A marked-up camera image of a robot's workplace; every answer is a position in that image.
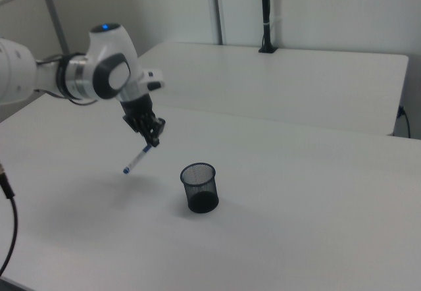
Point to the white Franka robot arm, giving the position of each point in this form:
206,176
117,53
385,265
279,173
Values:
108,50

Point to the grey metal partition post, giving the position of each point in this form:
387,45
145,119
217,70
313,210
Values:
52,14
217,8

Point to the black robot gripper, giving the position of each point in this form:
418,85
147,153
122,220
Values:
138,113

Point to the blue and white marker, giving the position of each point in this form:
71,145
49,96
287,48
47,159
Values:
136,159

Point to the black pole with clamp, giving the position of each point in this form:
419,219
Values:
265,8

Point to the black mesh pen cup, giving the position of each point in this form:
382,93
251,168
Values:
202,202

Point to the white adjacent table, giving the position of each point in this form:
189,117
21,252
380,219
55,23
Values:
279,80

